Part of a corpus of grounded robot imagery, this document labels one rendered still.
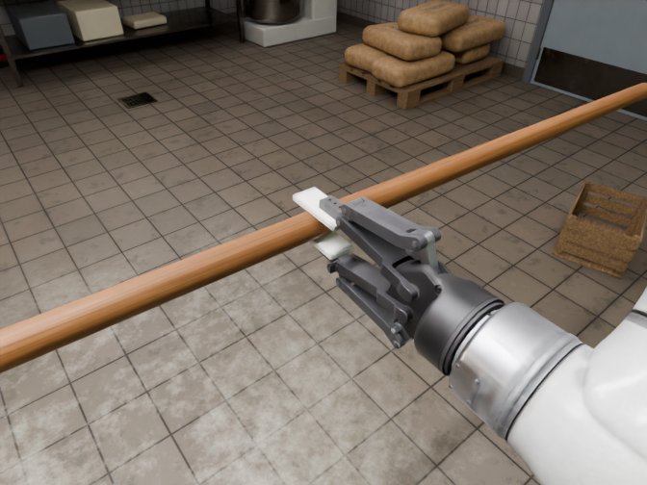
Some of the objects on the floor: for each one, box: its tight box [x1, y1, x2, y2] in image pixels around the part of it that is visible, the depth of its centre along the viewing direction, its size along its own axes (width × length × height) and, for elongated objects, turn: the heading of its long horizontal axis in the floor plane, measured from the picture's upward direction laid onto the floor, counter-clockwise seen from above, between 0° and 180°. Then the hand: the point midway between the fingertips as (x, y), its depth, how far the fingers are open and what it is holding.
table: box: [0, 0, 245, 88], centre depth 427 cm, size 220×80×90 cm, turn 128°
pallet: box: [339, 57, 504, 110], centre depth 403 cm, size 120×80×14 cm, turn 128°
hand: (322, 222), depth 49 cm, fingers closed on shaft, 3 cm apart
